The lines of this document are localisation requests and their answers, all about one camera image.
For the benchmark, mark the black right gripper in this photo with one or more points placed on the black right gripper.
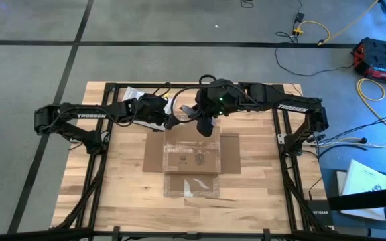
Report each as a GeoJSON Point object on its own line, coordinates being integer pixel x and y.
{"type": "Point", "coordinates": [218, 98]}

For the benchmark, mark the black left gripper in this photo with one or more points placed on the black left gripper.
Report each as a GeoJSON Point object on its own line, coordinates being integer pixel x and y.
{"type": "Point", "coordinates": [152, 108]}

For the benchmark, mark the brown taped cardboard box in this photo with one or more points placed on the brown taped cardboard box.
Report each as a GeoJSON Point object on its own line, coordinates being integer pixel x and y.
{"type": "Point", "coordinates": [193, 157]}

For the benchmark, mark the clear plastic zip pouch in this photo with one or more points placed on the clear plastic zip pouch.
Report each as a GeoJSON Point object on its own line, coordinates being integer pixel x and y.
{"type": "Point", "coordinates": [131, 93]}

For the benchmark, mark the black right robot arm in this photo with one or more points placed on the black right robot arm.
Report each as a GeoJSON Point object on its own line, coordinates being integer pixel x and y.
{"type": "Point", "coordinates": [287, 103]}

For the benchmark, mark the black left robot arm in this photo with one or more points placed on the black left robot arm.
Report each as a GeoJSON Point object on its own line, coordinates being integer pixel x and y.
{"type": "Point", "coordinates": [89, 115]}

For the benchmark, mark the dark blue side table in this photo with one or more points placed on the dark blue side table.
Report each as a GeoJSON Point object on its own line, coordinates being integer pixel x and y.
{"type": "Point", "coordinates": [328, 180]}

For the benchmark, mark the black power adapter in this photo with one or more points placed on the black power adapter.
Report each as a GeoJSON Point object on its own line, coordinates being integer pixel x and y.
{"type": "Point", "coordinates": [299, 17]}

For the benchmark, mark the black Netgear box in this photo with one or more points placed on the black Netgear box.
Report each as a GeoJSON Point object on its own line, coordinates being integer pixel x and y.
{"type": "Point", "coordinates": [320, 214]}

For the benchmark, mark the white book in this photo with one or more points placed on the white book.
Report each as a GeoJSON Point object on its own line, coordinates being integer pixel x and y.
{"type": "Point", "coordinates": [364, 177]}

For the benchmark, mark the red and black tool case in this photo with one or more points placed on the red and black tool case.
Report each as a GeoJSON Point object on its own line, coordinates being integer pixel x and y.
{"type": "Point", "coordinates": [384, 57]}

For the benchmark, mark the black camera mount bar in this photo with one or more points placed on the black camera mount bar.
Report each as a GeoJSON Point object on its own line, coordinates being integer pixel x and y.
{"type": "Point", "coordinates": [380, 197]}

